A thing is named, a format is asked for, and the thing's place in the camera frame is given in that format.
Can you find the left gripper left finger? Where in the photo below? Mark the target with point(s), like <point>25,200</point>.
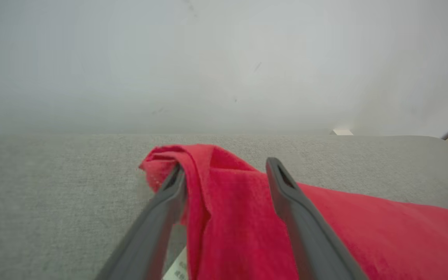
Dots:
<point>142,249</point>

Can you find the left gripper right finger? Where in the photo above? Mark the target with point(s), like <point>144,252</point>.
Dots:
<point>309,241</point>

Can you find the red white basketball jersey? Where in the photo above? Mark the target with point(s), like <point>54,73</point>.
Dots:
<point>239,217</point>

